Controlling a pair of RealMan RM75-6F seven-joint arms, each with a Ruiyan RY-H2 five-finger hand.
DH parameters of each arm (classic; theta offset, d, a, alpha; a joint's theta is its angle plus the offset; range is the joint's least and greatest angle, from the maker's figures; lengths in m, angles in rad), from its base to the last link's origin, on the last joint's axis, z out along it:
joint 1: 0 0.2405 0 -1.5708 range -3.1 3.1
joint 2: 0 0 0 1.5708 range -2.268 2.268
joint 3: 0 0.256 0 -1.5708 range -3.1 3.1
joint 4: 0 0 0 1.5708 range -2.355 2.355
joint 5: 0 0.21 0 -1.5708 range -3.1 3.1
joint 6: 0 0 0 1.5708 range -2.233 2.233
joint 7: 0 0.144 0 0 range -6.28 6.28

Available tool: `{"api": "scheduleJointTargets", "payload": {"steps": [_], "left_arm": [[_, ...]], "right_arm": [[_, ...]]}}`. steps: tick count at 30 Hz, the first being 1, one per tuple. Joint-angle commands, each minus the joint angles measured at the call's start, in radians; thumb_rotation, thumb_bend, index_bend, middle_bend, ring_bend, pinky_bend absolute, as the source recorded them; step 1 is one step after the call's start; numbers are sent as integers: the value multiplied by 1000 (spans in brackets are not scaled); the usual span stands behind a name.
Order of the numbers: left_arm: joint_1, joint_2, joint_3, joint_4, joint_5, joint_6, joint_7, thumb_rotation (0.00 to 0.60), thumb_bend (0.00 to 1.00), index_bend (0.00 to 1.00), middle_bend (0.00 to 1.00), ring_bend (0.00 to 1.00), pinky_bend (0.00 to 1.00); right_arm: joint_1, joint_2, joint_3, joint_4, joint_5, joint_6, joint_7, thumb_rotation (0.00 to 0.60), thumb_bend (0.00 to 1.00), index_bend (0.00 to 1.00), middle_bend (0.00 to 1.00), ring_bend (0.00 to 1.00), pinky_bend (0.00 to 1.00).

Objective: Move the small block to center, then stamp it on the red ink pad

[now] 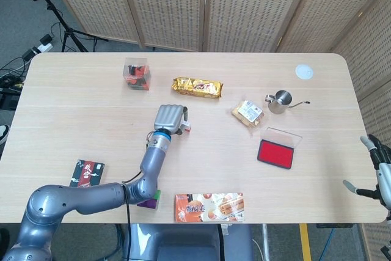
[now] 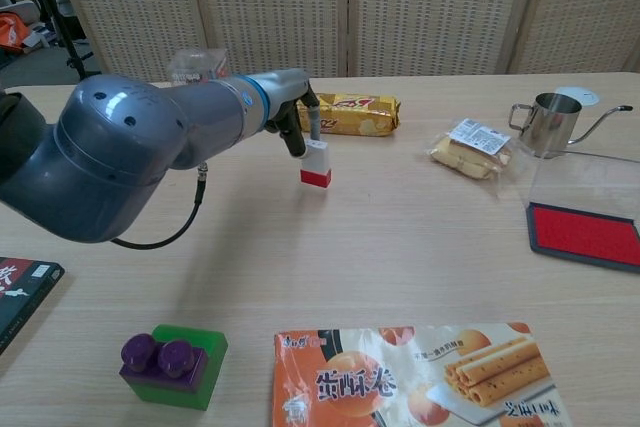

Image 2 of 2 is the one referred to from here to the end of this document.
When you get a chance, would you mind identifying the woven folding screen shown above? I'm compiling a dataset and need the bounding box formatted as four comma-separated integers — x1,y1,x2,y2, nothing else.
47,0,640,84

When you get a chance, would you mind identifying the orange and white bag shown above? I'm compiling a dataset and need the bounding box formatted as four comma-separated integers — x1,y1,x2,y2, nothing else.
0,11,39,53

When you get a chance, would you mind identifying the gold foil snack package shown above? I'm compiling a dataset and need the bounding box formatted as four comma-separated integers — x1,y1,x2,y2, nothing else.
297,92,402,138

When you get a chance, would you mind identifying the clear bag of biscuits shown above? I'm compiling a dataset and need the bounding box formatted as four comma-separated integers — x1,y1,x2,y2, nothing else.
424,117,516,198

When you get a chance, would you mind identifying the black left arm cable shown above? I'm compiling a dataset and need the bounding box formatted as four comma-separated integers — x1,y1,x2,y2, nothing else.
110,162,210,251

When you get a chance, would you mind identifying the black tripod stand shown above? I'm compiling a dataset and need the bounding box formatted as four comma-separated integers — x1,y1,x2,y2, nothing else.
42,0,107,84

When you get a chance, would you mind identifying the red ink pad clear lid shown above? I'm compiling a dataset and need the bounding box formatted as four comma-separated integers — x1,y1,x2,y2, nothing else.
525,149,640,274

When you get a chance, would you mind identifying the dark box with palace print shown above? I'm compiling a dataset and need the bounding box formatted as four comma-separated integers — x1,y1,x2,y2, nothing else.
0,256,66,356

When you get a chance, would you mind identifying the clear box of red-black items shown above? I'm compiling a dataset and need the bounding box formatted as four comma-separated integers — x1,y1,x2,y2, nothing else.
167,48,229,86

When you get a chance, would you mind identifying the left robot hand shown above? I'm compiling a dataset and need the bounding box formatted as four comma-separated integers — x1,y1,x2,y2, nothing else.
262,69,322,159

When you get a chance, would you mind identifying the orange egg roll snack package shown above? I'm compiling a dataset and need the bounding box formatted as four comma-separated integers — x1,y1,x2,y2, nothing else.
271,321,571,427

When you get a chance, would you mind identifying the red and white block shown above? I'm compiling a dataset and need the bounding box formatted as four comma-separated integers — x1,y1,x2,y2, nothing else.
299,139,333,189

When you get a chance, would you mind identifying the steel long-spout pot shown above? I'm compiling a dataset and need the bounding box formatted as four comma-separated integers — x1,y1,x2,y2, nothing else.
508,92,634,160

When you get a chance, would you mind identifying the green and purple toy block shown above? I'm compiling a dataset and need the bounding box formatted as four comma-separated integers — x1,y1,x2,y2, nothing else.
118,323,229,412

